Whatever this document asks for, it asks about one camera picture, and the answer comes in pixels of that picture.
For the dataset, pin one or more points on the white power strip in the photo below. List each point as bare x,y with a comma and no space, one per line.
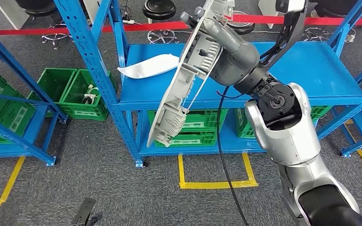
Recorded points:
128,21

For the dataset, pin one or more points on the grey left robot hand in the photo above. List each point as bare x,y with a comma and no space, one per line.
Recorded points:
96,220

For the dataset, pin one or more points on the red barrier belt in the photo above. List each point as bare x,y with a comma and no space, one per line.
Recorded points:
324,21
74,29

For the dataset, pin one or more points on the yellow floor tape square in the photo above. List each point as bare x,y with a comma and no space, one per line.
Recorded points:
199,185

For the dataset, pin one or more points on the white desk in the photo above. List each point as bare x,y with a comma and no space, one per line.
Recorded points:
267,7
12,12

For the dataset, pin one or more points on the open green plastic crate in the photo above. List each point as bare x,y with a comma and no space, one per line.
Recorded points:
81,113
53,82

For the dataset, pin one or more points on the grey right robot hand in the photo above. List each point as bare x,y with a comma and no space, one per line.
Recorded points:
231,62

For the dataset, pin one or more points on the white and black part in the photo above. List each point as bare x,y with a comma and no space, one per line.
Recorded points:
89,95

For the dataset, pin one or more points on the silver wheel cover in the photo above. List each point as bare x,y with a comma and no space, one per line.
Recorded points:
168,103

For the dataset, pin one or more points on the black round stool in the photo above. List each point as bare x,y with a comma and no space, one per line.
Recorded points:
243,28
318,33
159,8
37,6

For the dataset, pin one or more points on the white plastic trim panel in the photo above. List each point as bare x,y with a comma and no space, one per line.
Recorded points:
149,67

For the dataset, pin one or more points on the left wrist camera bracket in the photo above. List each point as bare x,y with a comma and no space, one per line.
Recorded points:
82,212

